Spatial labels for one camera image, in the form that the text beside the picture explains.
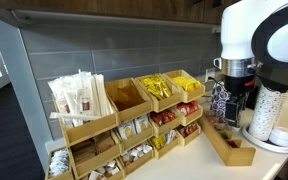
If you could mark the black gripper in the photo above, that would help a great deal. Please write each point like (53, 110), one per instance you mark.
(239, 86)

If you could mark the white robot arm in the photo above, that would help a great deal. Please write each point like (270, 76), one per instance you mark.
(237, 30)

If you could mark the red soy sauce sachet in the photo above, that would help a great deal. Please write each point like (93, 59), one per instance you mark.
(183, 109)
(193, 106)

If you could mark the bamboo tray, soy sauce sachets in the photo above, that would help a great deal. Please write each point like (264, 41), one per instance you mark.
(192, 118)

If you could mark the red sriracha sachet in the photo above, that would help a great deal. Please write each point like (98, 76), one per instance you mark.
(192, 128)
(183, 131)

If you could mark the bamboo tray, yellow sachets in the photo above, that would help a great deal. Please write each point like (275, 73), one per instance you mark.
(194, 95)
(165, 103)

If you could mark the red ketchup sachet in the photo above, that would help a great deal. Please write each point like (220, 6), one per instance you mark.
(164, 117)
(171, 115)
(156, 119)

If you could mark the white ketchup sachet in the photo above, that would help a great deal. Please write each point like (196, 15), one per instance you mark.
(170, 136)

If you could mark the bamboo tray, red ketchup sachets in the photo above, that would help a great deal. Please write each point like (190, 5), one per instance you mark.
(166, 127)

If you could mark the bamboo tray, mustard sachets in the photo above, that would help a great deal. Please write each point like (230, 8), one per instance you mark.
(166, 150)

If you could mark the yellow mustard sachet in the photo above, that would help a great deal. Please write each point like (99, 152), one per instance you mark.
(158, 142)

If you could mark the white peanut butter sachet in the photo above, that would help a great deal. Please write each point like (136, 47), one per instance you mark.
(126, 130)
(142, 124)

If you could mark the bamboo tray, peanut butter sachets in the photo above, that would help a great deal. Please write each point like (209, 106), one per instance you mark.
(135, 139)

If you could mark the wide bamboo tray, stirrer packets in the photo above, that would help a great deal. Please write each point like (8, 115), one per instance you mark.
(90, 128)

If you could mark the bamboo tray, brown napkins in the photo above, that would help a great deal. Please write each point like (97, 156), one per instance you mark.
(97, 161)

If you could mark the green tea bags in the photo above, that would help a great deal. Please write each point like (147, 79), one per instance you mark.
(224, 135)
(218, 127)

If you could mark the red tea bags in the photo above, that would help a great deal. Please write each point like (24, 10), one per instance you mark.
(233, 144)
(213, 122)

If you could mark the patterned paper cup stack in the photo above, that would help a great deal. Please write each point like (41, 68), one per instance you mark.
(265, 113)
(285, 106)

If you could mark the long bamboo tea box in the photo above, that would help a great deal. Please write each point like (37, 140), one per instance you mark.
(232, 156)

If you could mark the white round plate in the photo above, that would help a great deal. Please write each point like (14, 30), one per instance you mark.
(267, 145)

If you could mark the dark red sauce packets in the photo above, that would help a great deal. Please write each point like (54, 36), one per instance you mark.
(190, 138)

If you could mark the white cup lids stack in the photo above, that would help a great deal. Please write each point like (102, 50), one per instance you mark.
(282, 136)

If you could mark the yellow sachets pile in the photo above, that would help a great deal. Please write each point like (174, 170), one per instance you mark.
(156, 86)
(186, 83)

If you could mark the white creamer cup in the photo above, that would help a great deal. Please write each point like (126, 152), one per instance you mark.
(134, 152)
(147, 149)

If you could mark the brown napkins stack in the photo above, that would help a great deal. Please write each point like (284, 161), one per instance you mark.
(90, 146)

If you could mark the white paper stirrer packets bundle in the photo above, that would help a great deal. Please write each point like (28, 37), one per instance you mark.
(80, 95)

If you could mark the single wrapped stirrer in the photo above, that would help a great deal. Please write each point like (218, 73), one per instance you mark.
(74, 116)

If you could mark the white wall outlet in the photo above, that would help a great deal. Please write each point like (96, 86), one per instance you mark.
(210, 74)

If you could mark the wooden wall cabinet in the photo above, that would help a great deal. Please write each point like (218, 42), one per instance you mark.
(117, 5)

